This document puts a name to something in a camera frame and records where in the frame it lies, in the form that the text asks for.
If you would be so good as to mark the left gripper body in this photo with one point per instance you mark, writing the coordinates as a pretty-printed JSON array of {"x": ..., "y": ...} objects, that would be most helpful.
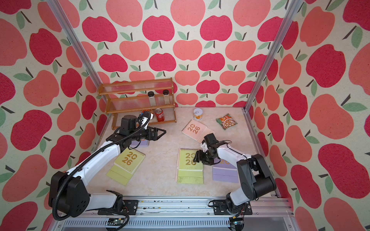
[{"x": 141, "y": 134}]

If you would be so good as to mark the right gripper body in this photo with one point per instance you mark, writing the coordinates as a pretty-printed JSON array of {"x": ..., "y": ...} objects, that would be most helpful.
[{"x": 209, "y": 160}]

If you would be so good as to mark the green calendar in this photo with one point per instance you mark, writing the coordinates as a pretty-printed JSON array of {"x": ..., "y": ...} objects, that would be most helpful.
[
  {"x": 188, "y": 171},
  {"x": 125, "y": 166}
]

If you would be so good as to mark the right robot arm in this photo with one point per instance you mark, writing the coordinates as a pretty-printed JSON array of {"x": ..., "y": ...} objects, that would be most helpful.
[{"x": 254, "y": 174}]

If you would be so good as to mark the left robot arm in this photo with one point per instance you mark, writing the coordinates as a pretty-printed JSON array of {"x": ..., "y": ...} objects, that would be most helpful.
[{"x": 68, "y": 194}]

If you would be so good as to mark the purple calendar near shelf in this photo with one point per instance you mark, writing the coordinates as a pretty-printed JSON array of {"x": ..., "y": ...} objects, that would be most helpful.
[{"x": 141, "y": 143}]

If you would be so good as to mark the purple calendar right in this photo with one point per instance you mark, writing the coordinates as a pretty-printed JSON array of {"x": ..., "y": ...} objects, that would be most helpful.
[{"x": 225, "y": 172}]

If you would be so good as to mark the red soda can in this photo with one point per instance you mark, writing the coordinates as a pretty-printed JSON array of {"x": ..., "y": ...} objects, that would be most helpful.
[{"x": 159, "y": 115}]

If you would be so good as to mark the pink calendar at back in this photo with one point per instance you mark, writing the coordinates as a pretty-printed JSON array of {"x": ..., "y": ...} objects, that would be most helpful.
[{"x": 196, "y": 130}]

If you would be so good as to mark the left glass spice jar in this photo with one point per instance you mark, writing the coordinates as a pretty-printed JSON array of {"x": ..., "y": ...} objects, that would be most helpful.
[{"x": 151, "y": 97}]

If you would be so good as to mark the glass spice jar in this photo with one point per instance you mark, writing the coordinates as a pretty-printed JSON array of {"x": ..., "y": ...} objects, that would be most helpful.
[
  {"x": 166, "y": 97},
  {"x": 151, "y": 97}
]

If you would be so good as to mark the wooden tiered shelf rack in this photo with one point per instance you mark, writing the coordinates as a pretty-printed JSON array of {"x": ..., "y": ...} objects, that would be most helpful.
[{"x": 130, "y": 98}]

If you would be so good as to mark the green orange snack packet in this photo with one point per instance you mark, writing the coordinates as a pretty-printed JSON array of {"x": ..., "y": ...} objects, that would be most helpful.
[{"x": 226, "y": 121}]

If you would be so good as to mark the right glass spice jar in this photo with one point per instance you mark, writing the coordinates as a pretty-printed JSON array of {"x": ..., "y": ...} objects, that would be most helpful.
[{"x": 166, "y": 97}]

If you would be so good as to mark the white yellow food can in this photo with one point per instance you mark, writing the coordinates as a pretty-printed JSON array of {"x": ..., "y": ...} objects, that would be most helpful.
[{"x": 198, "y": 113}]

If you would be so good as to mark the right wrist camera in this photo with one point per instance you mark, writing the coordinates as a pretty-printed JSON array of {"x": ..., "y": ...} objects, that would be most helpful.
[{"x": 204, "y": 147}]

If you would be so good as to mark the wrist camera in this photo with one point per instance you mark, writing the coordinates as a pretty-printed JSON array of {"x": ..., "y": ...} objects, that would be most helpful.
[
  {"x": 144, "y": 118},
  {"x": 204, "y": 147}
]

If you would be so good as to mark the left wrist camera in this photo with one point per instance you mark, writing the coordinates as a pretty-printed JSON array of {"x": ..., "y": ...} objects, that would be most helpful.
[{"x": 144, "y": 118}]

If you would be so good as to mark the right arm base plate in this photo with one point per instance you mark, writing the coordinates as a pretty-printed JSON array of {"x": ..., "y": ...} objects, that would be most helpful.
[{"x": 226, "y": 207}]

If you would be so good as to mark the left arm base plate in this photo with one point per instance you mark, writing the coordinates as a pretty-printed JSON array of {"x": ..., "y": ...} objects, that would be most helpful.
[{"x": 124, "y": 206}]

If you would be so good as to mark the aluminium frame rail front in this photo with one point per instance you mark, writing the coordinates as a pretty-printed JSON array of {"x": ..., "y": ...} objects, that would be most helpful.
[{"x": 185, "y": 214}]

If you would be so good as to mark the left aluminium corner post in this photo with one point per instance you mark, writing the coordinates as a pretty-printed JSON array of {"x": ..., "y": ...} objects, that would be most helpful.
[{"x": 67, "y": 28}]

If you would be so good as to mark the aluminium corner post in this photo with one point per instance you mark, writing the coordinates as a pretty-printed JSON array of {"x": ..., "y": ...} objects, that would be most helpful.
[
  {"x": 291, "y": 12},
  {"x": 67, "y": 28}
]

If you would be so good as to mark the right aluminium corner post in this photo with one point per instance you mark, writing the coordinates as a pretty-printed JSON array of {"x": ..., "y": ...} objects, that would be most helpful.
[{"x": 291, "y": 12}]

